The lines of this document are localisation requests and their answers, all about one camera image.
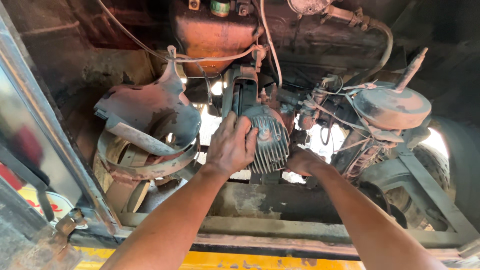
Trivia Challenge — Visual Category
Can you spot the person's right hand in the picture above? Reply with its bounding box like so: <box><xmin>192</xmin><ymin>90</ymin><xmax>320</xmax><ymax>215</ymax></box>
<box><xmin>284</xmin><ymin>146</ymin><xmax>328</xmax><ymax>177</ymax></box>

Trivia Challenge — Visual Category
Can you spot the person's left hand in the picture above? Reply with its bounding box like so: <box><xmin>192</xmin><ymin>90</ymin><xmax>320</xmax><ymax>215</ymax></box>
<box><xmin>205</xmin><ymin>111</ymin><xmax>260</xmax><ymax>177</ymax></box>

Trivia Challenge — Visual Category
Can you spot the grey finned cylinder head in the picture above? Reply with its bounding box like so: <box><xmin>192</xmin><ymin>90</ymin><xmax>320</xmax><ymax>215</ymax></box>
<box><xmin>242</xmin><ymin>104</ymin><xmax>292</xmax><ymax>175</ymax></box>

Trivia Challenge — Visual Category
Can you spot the dirty carburetor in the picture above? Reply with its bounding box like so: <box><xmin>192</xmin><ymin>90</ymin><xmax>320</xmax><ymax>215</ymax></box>
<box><xmin>297</xmin><ymin>85</ymin><xmax>331</xmax><ymax>131</ymax></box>

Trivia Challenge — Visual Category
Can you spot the grey metal fan cowling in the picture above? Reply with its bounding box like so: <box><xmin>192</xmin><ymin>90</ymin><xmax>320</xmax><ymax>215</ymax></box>
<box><xmin>93</xmin><ymin>60</ymin><xmax>202</xmax><ymax>157</ymax></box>

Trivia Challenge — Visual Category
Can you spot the rusty round flywheel housing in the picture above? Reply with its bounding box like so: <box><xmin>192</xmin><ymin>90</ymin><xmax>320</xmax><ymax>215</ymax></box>
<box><xmin>96</xmin><ymin>129</ymin><xmax>202</xmax><ymax>181</ymax></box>

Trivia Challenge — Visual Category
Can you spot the round grey air filter canister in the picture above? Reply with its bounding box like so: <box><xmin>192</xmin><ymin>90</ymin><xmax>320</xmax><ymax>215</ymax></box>
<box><xmin>352</xmin><ymin>80</ymin><xmax>432</xmax><ymax>131</ymax></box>

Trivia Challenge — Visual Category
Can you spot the rusty orange fuel tank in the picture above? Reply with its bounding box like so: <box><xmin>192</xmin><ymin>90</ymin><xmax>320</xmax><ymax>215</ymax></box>
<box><xmin>170</xmin><ymin>0</ymin><xmax>265</xmax><ymax>78</ymax></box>

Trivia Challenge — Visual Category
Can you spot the yellow body panel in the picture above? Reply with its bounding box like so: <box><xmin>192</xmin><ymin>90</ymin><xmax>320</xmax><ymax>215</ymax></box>
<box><xmin>73</xmin><ymin>245</ymin><xmax>367</xmax><ymax>270</ymax></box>

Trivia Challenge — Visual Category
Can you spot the black tyre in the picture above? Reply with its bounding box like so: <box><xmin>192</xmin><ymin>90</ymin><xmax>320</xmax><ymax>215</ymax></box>
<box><xmin>385</xmin><ymin>142</ymin><xmax>451</xmax><ymax>230</ymax></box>

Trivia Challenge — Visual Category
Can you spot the green tank cap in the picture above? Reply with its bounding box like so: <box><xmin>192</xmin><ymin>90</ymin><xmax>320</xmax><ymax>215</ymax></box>
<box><xmin>209</xmin><ymin>0</ymin><xmax>231</xmax><ymax>18</ymax></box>

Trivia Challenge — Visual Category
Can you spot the grey filter stem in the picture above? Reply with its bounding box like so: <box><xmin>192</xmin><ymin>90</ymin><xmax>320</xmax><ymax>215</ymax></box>
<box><xmin>395</xmin><ymin>47</ymin><xmax>429</xmax><ymax>93</ymax></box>

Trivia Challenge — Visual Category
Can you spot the round dusty metal disc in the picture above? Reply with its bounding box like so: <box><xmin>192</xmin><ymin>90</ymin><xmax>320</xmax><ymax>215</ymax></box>
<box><xmin>287</xmin><ymin>0</ymin><xmax>333</xmax><ymax>16</ymax></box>

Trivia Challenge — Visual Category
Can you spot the rusty metal latch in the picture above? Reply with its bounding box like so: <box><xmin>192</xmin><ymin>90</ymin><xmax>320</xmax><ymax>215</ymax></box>
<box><xmin>54</xmin><ymin>208</ymin><xmax>88</xmax><ymax>238</ymax></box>

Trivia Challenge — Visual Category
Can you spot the shiny metal door panel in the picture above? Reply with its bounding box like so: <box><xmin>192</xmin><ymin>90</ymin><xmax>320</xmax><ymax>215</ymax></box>
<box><xmin>0</xmin><ymin>5</ymin><xmax>121</xmax><ymax>236</ymax></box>

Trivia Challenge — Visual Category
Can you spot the grey engine mount bracket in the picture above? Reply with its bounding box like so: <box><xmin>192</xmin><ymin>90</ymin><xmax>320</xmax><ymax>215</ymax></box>
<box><xmin>221</xmin><ymin>65</ymin><xmax>260</xmax><ymax>121</ymax></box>

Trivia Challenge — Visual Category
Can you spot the grey metal chassis frame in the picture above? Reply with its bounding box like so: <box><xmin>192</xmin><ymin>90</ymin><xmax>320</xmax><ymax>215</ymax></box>
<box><xmin>112</xmin><ymin>148</ymin><xmax>480</xmax><ymax>261</ymax></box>

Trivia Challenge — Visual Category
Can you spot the long white cable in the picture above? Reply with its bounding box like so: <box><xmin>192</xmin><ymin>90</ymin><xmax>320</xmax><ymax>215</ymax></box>
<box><xmin>95</xmin><ymin>0</ymin><xmax>265</xmax><ymax>64</ymax></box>

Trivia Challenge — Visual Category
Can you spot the grey rubber hose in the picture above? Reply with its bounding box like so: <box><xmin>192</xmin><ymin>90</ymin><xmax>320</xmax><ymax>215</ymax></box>
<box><xmin>358</xmin><ymin>18</ymin><xmax>394</xmax><ymax>81</ymax></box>

